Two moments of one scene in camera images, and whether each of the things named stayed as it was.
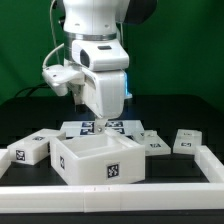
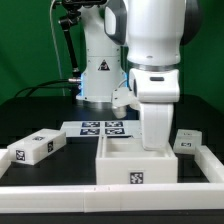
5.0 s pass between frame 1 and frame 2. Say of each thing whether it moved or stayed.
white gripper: moved
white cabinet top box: stayed
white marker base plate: stayed
